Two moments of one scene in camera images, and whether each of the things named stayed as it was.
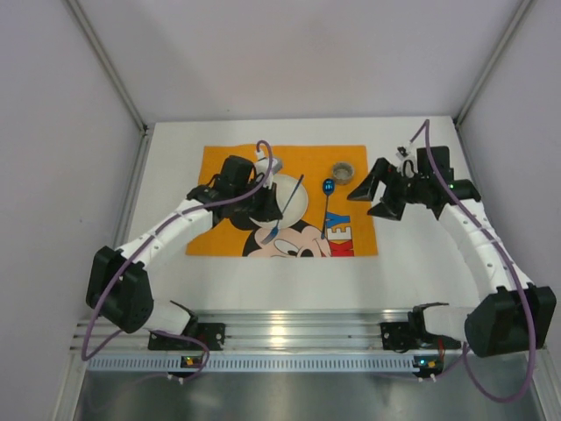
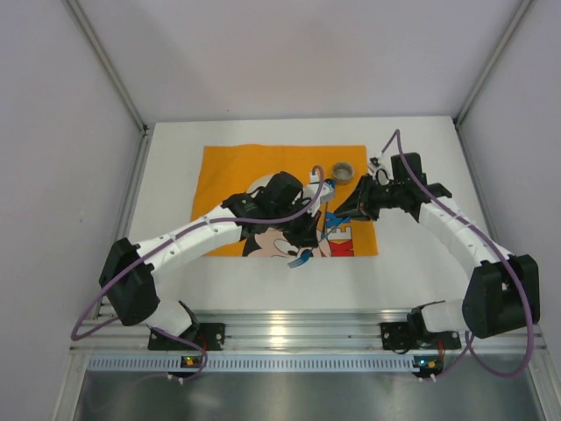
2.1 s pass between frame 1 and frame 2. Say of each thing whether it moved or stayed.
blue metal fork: moved
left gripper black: moved
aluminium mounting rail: stayed
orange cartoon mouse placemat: stayed
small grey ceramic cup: stayed
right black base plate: stayed
